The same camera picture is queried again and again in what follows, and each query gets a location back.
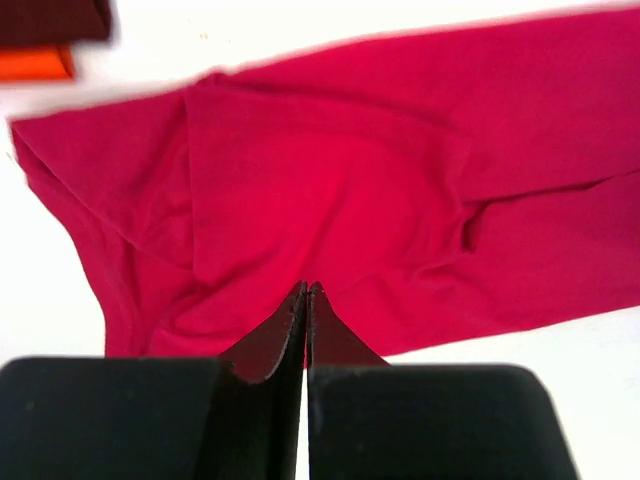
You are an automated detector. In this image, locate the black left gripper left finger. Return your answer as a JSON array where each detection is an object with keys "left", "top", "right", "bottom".
[{"left": 1, "top": 283, "right": 307, "bottom": 479}]

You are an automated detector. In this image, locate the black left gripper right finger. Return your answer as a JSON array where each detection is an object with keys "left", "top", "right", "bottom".
[{"left": 307, "top": 284, "right": 578, "bottom": 479}]

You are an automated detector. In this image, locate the red t-shirt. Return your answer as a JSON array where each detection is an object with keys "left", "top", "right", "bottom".
[{"left": 9, "top": 7, "right": 639, "bottom": 357}]

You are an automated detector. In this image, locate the orange folded t-shirt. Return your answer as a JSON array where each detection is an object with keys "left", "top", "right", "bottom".
[{"left": 0, "top": 46, "right": 75, "bottom": 83}]

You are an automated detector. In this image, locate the dark maroon folded t-shirt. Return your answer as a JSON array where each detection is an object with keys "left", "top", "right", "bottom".
[{"left": 1, "top": 0, "right": 113, "bottom": 47}]

